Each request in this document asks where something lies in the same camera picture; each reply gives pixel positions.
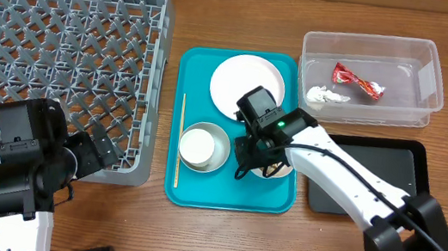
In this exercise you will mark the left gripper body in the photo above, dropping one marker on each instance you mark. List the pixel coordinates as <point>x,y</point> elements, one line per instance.
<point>86,158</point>

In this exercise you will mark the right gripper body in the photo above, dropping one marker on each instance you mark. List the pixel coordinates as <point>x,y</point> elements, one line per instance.
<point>247,154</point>

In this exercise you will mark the grey-white bowl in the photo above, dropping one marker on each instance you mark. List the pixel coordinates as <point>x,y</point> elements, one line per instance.
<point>222,147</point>

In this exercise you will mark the white paper cup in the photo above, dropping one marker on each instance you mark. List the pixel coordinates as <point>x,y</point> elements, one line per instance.
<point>197,147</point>

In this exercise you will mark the white tissue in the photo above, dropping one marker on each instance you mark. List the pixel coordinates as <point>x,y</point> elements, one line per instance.
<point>322,94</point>

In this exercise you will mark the red snack wrapper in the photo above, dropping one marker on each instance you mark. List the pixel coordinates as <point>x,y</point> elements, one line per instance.
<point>342,74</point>

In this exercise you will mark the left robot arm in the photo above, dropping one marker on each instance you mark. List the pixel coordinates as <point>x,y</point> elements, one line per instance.
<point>38,157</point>

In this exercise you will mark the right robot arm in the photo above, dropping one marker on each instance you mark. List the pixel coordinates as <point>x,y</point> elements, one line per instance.
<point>390,218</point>

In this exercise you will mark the black waste tray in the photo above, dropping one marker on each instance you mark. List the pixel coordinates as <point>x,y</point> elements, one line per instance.
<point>402,163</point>

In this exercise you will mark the teal serving tray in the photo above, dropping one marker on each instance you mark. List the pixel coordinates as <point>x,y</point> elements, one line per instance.
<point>216,189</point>

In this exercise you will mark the large white plate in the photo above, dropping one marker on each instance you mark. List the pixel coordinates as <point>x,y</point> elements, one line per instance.
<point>237,76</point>

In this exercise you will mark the wooden chopstick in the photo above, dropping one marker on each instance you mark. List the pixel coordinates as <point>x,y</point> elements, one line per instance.
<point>178,157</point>

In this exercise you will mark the grey dish rack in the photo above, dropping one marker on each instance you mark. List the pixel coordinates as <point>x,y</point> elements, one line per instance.
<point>103,59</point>

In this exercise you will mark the clear plastic bin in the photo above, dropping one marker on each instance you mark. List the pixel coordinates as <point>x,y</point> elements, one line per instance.
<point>408,68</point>

